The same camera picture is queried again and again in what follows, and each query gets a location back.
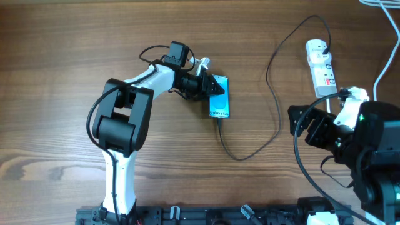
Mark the white power strip cord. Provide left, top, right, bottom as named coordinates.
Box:
left=324, top=0, right=400, bottom=114

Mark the black right camera cable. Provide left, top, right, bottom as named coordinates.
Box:
left=292, top=89, right=376, bottom=225

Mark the white power strip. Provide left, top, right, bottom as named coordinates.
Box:
left=306, top=39, right=338, bottom=98

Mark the white USB charger plug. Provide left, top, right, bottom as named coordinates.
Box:
left=307, top=51, right=332, bottom=68

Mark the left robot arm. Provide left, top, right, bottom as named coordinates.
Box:
left=86, top=41, right=229, bottom=224

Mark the black USB charging cable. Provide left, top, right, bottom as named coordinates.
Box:
left=217, top=14, right=333, bottom=162

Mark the turquoise screen smartphone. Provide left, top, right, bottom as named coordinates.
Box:
left=209, top=74, right=229, bottom=118

